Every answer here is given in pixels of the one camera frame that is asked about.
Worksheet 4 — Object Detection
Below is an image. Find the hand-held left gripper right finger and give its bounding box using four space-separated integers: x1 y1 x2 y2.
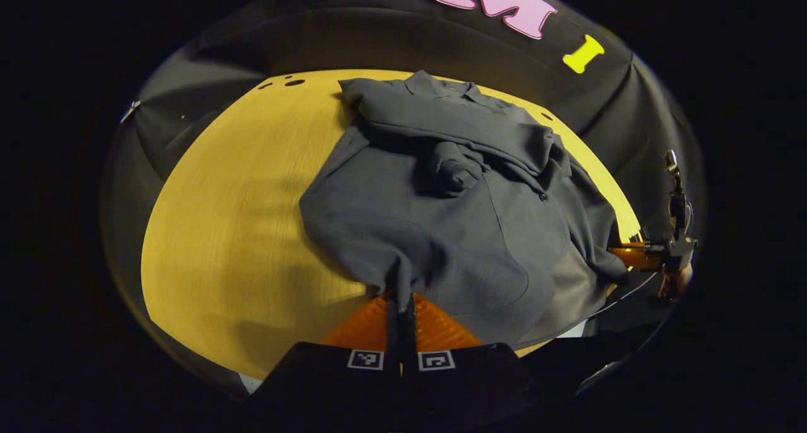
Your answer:
401 291 550 422

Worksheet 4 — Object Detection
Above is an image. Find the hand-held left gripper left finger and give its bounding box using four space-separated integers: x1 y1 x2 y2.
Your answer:
243 291 404 430

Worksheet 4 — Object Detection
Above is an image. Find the grey button-up shirt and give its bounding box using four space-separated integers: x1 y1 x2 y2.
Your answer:
298 71 631 349

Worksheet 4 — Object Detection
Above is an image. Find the black backdrop cloth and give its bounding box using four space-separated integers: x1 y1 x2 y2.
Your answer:
101 0 707 333

